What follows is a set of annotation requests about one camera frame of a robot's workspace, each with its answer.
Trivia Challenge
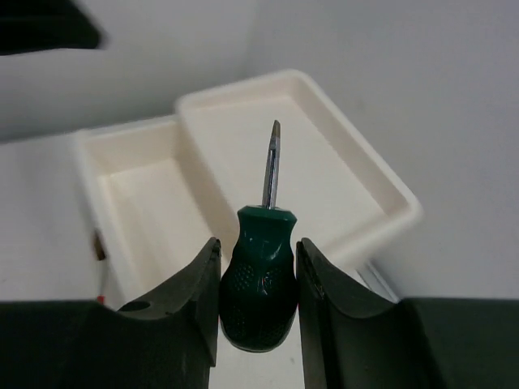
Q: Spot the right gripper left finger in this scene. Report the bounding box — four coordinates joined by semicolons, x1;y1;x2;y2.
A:
1;238;221;388

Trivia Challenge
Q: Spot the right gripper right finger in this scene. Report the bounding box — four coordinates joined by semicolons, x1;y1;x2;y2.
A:
297;238;518;388

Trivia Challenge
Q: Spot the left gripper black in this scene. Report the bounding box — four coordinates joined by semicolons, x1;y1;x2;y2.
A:
1;0;104;55

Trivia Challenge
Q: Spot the stubby green screwdriver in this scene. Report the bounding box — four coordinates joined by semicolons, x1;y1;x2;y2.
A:
219;121;299;353

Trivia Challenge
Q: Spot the white drawer container box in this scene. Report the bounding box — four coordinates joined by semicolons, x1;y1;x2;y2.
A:
175;70;422;268

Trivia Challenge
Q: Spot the aluminium frame rail right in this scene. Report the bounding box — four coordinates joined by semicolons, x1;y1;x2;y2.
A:
357;263;399;303

